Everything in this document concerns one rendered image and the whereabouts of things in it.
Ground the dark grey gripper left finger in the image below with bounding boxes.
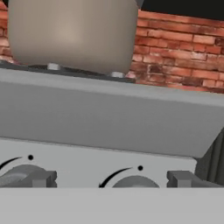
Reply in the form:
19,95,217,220
3,170,58,189

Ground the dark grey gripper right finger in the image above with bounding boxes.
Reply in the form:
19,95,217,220
166,170,224,189

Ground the grey round stove knob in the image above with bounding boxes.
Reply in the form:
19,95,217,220
111,175,161,189
0,164,45,188

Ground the grey stove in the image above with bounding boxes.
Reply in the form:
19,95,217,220
0,61,224,189

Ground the dark grey cupboard side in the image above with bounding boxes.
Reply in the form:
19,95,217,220
194,131,224,186

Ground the dark range hood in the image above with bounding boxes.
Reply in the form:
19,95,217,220
136,0,224,22

